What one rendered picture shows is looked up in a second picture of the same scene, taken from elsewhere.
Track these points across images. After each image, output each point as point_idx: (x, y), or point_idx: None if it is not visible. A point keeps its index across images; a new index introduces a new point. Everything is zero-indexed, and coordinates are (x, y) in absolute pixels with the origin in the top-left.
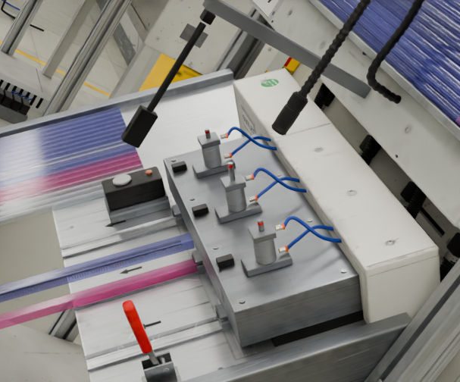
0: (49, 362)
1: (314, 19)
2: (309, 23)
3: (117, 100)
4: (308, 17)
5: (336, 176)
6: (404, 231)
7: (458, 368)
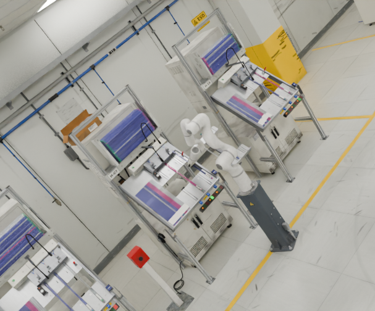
0: (159, 221)
1: (126, 159)
2: (126, 160)
3: (133, 197)
4: (125, 161)
5: (152, 149)
6: (159, 139)
7: None
